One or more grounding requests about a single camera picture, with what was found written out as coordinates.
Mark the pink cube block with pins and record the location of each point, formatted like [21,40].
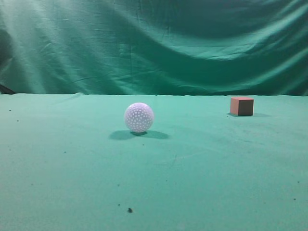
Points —
[242,106]

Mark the white dimpled golf ball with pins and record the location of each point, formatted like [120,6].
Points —
[139,117]

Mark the green backdrop cloth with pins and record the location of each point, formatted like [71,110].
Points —
[154,47]

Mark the green table cloth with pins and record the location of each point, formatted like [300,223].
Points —
[69,163]

